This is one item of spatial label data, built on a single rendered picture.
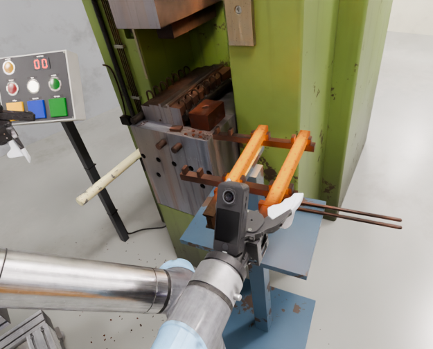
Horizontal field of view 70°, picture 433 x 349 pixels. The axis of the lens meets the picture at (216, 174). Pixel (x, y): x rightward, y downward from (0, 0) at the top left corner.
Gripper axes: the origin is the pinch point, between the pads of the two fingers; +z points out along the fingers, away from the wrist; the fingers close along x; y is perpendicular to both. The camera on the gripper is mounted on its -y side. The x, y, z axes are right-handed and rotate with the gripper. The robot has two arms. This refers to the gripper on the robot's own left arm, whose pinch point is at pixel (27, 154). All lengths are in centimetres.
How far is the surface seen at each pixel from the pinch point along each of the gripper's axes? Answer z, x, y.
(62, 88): -13.8, -14.2, -24.3
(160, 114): -2, 20, -48
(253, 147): -7, 71, -48
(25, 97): -11.9, -26.0, -11.3
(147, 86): -6, -2, -55
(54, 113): -5.7, -13.9, -16.9
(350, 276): 93, 85, -97
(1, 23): -19, -231, -39
